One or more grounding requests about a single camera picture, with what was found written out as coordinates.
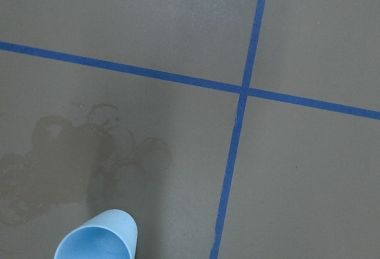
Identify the light blue paper cup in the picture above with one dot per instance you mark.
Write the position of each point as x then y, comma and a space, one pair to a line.
111, 234

